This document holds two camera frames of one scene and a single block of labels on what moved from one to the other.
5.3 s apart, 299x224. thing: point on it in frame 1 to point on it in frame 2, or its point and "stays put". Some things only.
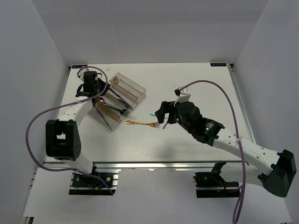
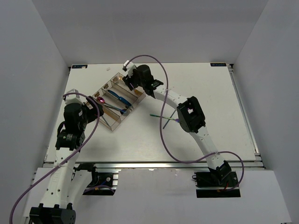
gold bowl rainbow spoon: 102,100 stays put
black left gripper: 102,82 to 92,112
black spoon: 121,111 stays put
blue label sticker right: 217,64 stays put
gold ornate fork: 153,124 to 136,91
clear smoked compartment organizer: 122,97 stays put
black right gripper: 166,108 to 128,80
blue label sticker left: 79,66 stays put
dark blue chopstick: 102,116 stays put
